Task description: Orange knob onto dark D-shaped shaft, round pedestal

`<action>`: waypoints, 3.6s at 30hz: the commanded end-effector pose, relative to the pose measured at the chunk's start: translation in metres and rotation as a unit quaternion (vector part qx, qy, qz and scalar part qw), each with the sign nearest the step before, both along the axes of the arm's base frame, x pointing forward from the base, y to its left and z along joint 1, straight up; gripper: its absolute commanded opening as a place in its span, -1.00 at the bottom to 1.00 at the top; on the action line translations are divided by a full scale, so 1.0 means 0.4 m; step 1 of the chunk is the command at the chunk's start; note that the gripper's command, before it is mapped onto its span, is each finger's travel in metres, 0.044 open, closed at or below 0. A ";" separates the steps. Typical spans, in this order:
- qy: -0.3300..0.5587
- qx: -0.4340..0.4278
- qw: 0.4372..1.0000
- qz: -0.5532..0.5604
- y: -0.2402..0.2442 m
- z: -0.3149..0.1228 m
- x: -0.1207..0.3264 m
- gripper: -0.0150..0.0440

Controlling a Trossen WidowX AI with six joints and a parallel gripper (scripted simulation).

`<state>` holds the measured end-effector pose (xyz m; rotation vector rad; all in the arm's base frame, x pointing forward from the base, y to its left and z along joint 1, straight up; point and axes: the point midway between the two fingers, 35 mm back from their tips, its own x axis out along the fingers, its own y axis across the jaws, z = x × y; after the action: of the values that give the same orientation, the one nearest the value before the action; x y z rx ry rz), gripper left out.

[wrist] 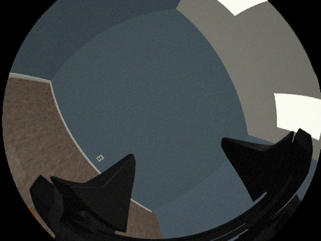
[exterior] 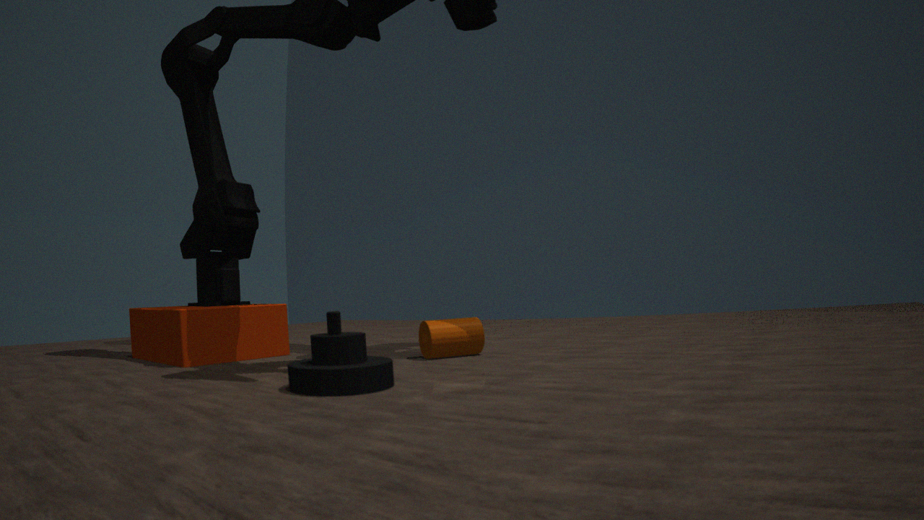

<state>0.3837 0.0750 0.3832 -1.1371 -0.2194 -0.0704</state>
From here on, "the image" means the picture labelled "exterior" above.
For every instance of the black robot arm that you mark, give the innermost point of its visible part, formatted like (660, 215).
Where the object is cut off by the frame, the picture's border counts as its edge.
(225, 211)

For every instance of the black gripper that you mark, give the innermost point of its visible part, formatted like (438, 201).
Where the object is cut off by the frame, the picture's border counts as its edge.
(467, 14)

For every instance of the black stepped round pedestal with short shaft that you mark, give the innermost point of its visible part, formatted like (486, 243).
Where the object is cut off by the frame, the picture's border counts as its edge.
(339, 365)

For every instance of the orange knob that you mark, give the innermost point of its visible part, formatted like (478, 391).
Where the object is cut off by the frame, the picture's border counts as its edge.
(451, 337)

